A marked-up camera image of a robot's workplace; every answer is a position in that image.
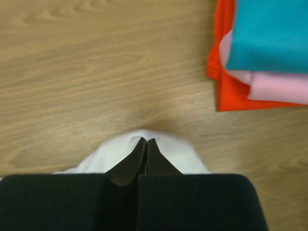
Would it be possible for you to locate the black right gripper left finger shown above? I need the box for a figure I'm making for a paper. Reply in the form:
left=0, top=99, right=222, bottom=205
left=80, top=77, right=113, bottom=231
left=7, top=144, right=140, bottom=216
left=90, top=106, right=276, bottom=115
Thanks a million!
left=0, top=138, right=146, bottom=231

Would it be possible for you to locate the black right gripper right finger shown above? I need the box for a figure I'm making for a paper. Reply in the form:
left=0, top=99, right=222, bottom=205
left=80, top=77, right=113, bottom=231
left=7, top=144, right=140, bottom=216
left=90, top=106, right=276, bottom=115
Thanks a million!
left=137, top=139, right=268, bottom=231

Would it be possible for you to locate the white t shirt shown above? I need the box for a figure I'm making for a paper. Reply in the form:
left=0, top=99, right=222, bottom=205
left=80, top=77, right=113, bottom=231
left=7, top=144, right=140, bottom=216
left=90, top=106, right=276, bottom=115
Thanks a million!
left=59, top=129, right=210, bottom=174

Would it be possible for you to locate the orange folded t shirt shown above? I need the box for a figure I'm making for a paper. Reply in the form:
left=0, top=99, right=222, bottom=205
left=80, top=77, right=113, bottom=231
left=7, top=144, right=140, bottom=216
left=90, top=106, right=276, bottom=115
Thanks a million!
left=206, top=0, right=302, bottom=112

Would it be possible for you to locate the pink folded t shirt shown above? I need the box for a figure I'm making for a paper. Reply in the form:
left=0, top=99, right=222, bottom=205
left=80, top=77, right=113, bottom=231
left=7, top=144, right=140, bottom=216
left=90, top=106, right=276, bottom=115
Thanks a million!
left=219, top=30, right=308, bottom=105

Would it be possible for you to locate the teal folded t shirt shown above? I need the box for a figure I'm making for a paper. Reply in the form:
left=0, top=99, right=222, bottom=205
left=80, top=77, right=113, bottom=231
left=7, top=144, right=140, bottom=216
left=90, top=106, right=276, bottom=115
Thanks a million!
left=226, top=0, right=308, bottom=74

